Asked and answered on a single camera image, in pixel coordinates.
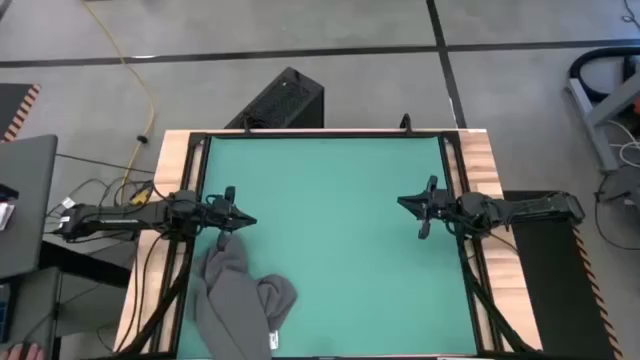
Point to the black hazard-striped floor mat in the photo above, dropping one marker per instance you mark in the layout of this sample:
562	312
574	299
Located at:
550	300
12	107

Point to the grey metal stand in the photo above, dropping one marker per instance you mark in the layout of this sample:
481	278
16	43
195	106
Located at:
595	132

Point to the person's hand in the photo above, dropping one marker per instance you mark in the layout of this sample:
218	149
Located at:
20	354

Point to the black tablet device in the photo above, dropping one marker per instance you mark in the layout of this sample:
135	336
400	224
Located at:
7	192

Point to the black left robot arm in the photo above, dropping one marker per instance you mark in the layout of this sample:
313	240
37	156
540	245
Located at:
110	220

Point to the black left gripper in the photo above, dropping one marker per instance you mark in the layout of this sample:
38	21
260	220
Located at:
217	215

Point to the grey laptop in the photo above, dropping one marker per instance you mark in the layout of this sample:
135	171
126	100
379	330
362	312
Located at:
32	240

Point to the grey towel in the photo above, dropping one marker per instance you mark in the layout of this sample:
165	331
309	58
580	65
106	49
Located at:
230	300

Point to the grey desk shelf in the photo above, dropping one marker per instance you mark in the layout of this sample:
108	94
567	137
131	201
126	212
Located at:
35	310

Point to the backlit black keyboard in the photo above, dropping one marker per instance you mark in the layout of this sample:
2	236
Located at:
4	312

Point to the black table clamp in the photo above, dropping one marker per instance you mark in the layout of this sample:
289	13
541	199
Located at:
246	125
406	122

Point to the black metal table frame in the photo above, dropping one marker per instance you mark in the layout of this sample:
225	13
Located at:
325	134

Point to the red white packet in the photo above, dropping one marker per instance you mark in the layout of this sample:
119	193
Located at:
5	215

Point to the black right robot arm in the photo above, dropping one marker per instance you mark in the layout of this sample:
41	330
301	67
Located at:
540	207

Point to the grey round stand base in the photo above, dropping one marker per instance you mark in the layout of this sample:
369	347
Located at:
625	182

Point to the orange object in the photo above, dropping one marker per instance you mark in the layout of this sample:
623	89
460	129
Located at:
636	106

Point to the green table mat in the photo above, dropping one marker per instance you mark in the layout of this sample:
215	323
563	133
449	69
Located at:
340	225

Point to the black computer tower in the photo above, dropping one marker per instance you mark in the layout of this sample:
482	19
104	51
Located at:
285	100

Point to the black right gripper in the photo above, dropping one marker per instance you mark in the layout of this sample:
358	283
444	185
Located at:
442	207

